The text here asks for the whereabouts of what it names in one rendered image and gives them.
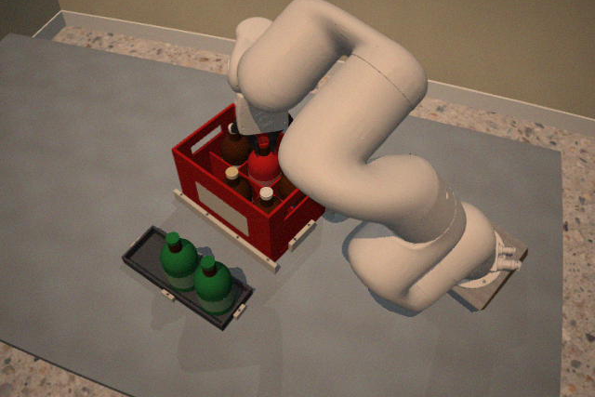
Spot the green bottle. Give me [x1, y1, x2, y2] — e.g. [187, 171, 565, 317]
[193, 256, 235, 316]
[160, 232, 201, 293]

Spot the brown glass bottle with cream cap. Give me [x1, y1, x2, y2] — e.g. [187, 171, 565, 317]
[221, 166, 253, 203]
[253, 187, 282, 215]

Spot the red bottle crate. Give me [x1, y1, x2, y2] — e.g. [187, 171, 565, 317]
[171, 103, 325, 262]

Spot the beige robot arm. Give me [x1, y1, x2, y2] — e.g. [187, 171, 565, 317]
[227, 0, 522, 312]

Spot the brown bottle with white cap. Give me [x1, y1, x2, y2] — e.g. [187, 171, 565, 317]
[220, 123, 253, 168]

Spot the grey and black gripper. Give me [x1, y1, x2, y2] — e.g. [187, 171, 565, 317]
[231, 93, 293, 155]

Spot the brown bottle with blue cap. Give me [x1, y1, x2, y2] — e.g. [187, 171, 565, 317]
[278, 174, 307, 207]

